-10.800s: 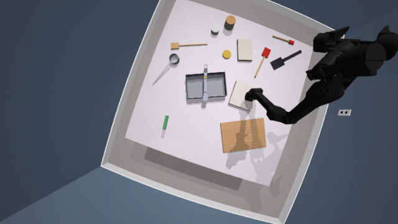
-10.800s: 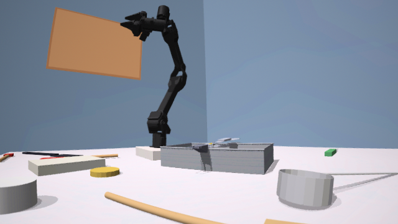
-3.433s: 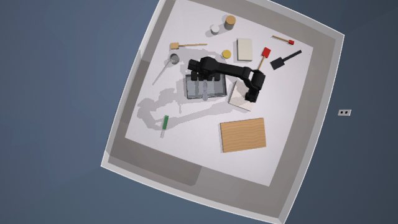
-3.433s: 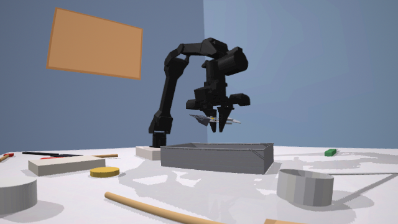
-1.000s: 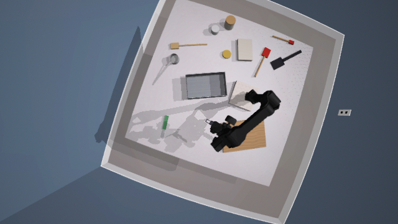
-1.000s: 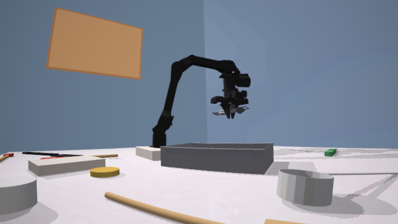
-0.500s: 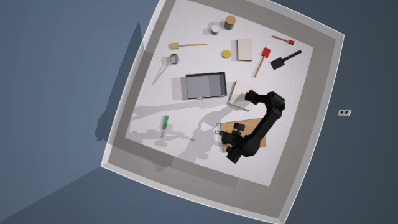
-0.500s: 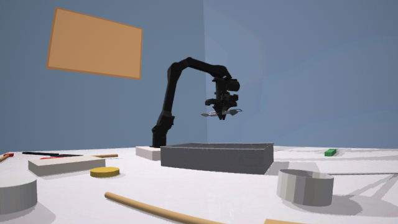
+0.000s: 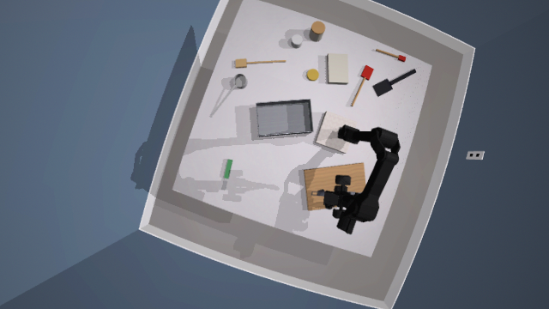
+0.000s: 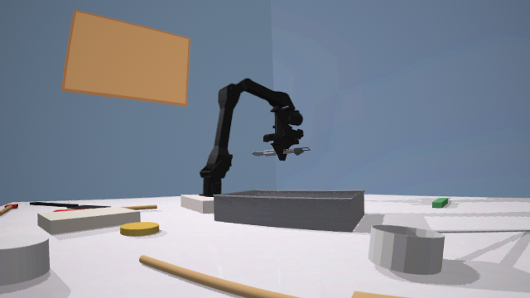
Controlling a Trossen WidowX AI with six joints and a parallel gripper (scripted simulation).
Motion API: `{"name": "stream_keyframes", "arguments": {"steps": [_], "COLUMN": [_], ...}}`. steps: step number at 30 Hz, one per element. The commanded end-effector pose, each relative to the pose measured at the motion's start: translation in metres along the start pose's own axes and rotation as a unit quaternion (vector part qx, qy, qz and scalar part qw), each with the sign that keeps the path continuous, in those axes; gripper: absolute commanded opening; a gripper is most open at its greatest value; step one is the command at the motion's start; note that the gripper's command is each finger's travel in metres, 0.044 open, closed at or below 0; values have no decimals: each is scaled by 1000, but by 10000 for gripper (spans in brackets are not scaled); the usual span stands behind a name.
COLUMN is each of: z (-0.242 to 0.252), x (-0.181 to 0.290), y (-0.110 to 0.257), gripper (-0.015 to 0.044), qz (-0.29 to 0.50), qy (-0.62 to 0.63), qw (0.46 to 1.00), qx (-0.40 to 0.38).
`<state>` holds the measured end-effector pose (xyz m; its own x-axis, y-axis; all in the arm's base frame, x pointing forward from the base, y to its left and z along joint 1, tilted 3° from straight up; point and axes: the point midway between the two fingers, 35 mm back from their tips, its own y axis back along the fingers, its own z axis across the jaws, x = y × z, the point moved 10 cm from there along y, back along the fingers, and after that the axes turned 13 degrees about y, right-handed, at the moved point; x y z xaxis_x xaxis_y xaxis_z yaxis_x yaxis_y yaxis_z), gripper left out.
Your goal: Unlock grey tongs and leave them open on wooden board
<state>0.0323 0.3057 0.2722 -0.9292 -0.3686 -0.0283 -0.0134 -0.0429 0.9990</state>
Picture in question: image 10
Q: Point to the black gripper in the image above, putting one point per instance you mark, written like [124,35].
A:
[280,143]

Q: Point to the small green block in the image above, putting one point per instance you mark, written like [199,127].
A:
[440,203]

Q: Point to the yellow flat round disc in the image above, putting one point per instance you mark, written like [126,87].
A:
[139,229]

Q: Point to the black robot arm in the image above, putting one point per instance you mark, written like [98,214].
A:
[219,160]

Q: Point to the grey cylinder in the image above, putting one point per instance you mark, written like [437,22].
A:
[23,258]

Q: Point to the grey saucepan with long handle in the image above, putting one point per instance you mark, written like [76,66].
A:
[413,250]

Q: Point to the red spatula with wooden handle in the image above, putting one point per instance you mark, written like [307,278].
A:
[154,206]

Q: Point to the grey rectangular tin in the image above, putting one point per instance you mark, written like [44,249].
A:
[320,210]

